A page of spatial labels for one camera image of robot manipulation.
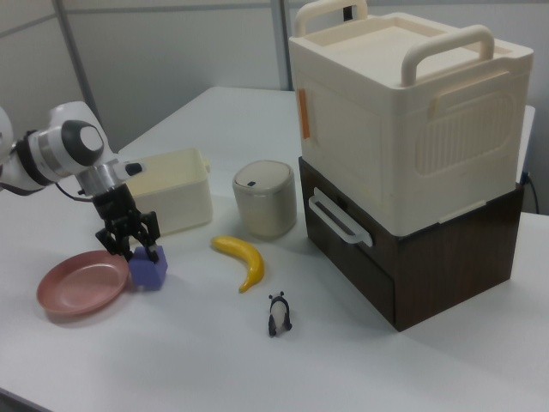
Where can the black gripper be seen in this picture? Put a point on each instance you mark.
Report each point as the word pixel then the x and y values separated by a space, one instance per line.
pixel 113 206

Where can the cream open plastic container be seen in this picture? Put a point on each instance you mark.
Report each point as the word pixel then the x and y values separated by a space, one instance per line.
pixel 176 201

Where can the yellow banana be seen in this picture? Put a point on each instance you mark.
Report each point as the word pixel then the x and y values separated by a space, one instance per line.
pixel 253 262

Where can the small panda toy figure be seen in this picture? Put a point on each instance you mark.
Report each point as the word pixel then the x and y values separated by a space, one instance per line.
pixel 279 313

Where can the purple cube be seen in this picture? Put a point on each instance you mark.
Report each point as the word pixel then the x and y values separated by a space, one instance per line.
pixel 148 274

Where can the orange tape strip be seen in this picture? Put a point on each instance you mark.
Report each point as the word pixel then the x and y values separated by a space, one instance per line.
pixel 305 113

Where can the pink plate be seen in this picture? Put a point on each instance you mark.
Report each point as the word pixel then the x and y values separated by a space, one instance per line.
pixel 81 287

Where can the dark brown wooden drawer box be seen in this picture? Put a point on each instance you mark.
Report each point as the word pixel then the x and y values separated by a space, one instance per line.
pixel 450 274

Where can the small beige lidded trash can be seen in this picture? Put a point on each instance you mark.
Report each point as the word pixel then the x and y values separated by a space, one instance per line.
pixel 266 201

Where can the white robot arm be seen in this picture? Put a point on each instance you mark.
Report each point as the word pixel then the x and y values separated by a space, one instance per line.
pixel 56 150

